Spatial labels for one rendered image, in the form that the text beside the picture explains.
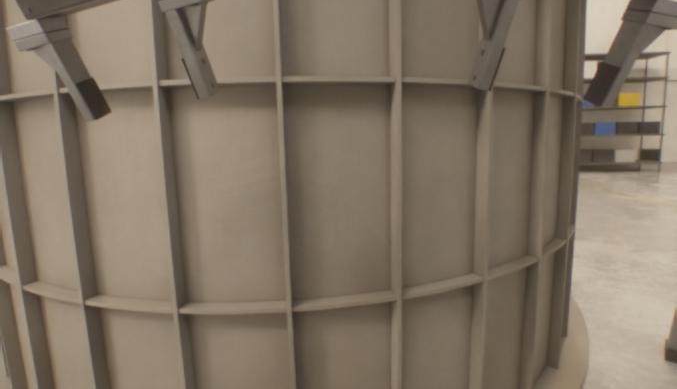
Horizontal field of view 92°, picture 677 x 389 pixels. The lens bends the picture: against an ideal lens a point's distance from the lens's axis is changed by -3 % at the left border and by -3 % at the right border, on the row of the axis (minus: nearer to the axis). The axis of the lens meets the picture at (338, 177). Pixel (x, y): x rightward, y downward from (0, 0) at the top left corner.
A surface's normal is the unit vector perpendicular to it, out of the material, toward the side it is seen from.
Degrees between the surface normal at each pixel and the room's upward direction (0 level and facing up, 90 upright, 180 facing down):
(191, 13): 113
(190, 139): 90
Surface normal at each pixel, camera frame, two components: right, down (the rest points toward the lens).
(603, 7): -0.10, 0.12
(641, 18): -0.99, -0.09
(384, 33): 0.23, 0.11
